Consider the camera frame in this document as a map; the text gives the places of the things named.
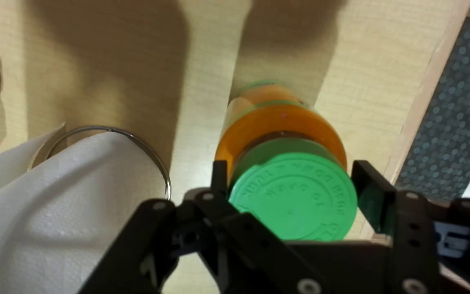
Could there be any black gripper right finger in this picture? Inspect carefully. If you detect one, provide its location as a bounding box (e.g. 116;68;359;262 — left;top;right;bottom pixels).
351;161;397;234

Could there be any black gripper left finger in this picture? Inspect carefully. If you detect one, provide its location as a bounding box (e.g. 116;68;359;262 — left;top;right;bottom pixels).
211;161;229;202

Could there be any green bottle lid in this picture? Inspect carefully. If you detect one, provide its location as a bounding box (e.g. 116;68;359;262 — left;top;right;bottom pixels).
229;138;358;242

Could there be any orange pill bottle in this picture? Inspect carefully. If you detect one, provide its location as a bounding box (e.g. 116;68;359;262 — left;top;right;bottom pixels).
216;84;348;177

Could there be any dark patterned floor mat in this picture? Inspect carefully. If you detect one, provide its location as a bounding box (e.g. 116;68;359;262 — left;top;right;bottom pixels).
397;19;470;200

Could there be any white cloth in bowl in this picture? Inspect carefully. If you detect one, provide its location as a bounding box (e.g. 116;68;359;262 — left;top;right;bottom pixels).
0;126;168;294

